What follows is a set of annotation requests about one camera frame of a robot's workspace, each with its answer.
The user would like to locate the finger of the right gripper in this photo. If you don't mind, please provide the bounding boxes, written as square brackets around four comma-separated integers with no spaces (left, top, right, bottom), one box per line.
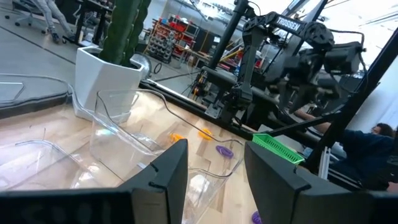
[288,86,318,114]
[277,85,293,110]

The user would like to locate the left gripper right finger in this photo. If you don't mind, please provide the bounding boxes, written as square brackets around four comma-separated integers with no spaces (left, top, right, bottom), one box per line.
[244,141,312,224]

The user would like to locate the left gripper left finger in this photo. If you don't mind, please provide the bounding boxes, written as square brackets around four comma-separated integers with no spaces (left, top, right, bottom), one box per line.
[119,139,189,224]

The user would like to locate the purple spring keychain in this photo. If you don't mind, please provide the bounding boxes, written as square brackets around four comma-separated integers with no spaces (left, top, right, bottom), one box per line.
[215,144,234,159]
[251,210,264,224]

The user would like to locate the green plastic basket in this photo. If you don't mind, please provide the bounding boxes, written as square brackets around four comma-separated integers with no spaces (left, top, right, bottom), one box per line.
[251,133,305,165]

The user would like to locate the clear plastic bin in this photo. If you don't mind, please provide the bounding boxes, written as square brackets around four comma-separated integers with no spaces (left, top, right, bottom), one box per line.
[0,73,165,192]
[89,89,246,224]

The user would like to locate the person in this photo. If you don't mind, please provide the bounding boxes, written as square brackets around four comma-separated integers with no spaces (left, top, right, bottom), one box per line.
[30,0,77,44]
[292,108,398,191]

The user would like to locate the white faceted plant pot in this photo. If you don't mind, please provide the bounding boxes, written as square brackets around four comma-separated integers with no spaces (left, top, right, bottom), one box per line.
[73,45,146,124]

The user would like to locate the round grey fan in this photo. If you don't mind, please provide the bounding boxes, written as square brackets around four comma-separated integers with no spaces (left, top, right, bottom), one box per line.
[132,52,153,80]

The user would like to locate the red storage shelf rack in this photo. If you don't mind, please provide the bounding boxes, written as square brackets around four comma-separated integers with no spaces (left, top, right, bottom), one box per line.
[144,17,200,65]

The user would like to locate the green cactus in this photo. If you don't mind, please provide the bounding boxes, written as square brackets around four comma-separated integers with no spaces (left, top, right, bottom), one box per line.
[98,0,152,68]

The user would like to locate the black desk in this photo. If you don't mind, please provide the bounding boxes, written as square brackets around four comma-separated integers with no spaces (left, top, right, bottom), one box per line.
[73,0,114,46]

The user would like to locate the grey office chair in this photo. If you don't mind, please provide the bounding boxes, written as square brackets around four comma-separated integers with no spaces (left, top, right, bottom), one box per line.
[4,0,47,35]

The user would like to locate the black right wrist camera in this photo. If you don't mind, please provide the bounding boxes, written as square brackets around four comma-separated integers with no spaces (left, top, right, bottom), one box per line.
[323,41,365,75]

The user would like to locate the black diagonal frame strut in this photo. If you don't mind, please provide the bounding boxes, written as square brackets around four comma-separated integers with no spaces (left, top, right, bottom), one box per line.
[306,27,398,175]

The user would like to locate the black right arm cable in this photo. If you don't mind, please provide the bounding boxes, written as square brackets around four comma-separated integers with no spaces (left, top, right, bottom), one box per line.
[329,29,369,94]

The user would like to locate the black upright frame pole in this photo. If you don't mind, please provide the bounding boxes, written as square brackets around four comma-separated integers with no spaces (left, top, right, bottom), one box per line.
[206,0,251,71]

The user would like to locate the black table frame rail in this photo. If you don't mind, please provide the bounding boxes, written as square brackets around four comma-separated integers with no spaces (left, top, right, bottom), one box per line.
[138,79,312,147]

